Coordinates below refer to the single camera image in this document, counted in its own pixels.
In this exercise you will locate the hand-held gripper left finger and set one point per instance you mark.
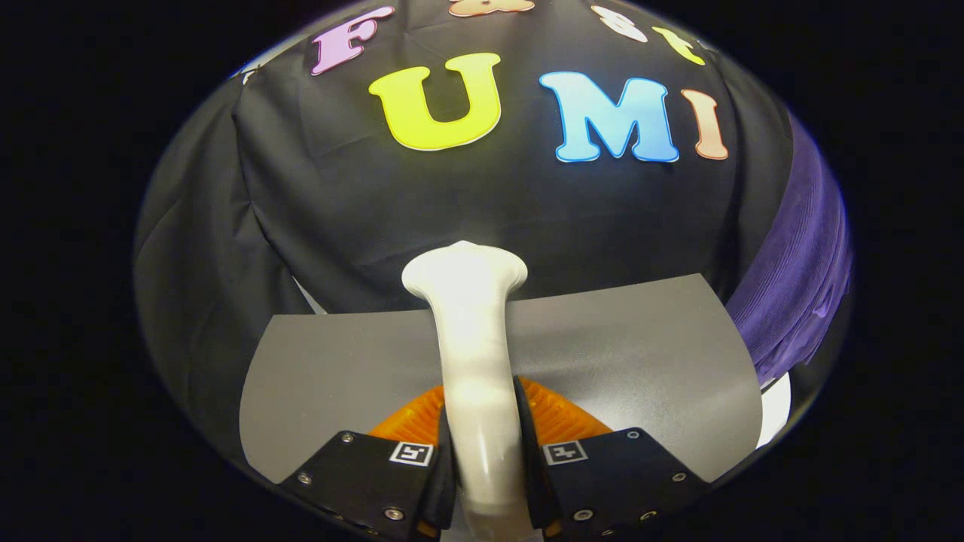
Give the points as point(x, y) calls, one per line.
point(369, 482)

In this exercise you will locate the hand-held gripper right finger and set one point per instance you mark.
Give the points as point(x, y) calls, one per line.
point(617, 482)

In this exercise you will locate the white garment steamer head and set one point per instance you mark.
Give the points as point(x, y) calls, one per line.
point(474, 354)

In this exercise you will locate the grey drawer cabinet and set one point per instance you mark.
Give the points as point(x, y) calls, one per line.
point(339, 376)

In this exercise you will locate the black backdrop cloth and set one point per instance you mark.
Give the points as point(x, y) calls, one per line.
point(339, 211)

